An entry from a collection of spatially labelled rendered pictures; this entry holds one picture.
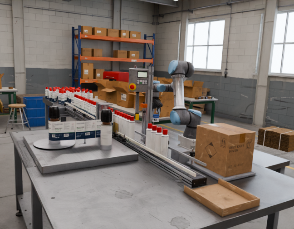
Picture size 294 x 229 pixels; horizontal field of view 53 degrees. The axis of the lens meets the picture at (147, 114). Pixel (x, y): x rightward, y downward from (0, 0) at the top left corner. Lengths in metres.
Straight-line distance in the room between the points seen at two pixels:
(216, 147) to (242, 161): 0.19
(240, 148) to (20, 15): 8.49
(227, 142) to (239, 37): 6.99
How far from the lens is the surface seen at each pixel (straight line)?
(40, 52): 9.82
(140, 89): 2.44
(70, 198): 1.62
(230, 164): 1.92
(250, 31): 8.53
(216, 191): 1.76
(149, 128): 2.18
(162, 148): 2.04
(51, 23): 9.96
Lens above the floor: 1.53
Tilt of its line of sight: 10 degrees down
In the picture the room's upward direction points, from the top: 2 degrees clockwise
